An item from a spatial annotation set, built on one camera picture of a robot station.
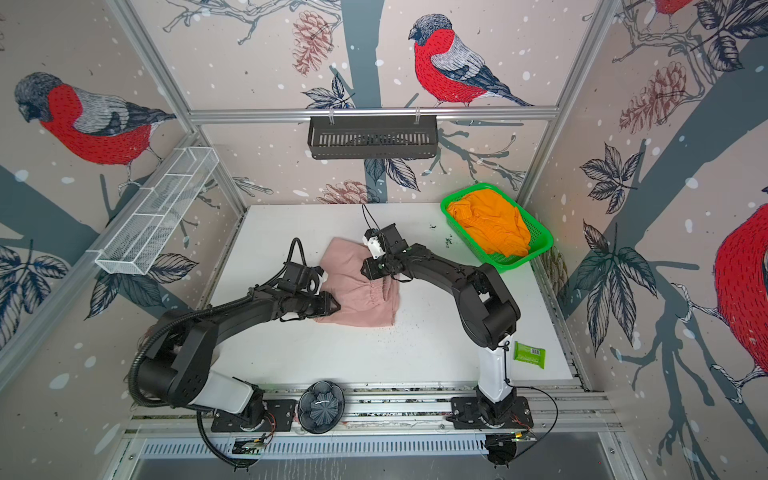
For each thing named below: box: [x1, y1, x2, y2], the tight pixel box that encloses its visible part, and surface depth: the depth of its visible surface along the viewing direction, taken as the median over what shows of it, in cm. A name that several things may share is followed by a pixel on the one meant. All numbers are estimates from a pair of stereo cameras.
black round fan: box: [298, 380, 346, 435], surface depth 75 cm
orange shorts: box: [448, 189, 531, 257], surface depth 109 cm
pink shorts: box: [316, 237, 400, 327], surface depth 92 cm
